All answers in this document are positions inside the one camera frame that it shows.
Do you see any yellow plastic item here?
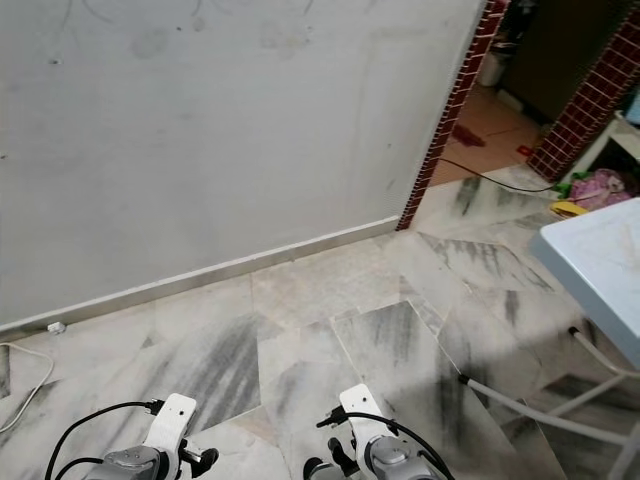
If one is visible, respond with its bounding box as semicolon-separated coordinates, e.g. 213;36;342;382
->
550;200;589;219

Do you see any pink cloth bag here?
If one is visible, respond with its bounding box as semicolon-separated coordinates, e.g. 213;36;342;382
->
572;168;639;211

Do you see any white shelf unit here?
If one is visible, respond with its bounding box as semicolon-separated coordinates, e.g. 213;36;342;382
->
575;110;640;179

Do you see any red brick tile pillar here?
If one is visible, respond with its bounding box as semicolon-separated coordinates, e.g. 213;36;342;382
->
527;40;640;183

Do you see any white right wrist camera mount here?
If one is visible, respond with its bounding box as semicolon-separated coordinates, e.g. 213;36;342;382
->
338;385;389;446

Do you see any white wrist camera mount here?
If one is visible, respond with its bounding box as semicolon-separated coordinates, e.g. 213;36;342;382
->
338;385;389;446
143;393;198;453

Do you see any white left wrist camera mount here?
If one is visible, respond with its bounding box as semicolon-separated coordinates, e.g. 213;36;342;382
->
143;393;198;453

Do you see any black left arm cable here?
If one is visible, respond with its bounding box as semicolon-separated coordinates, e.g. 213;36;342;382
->
45;400;166;480

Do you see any white floor cable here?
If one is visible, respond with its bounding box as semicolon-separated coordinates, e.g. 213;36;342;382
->
0;343;56;433

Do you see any thin black floor cable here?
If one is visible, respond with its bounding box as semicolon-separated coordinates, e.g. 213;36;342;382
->
435;157;561;193

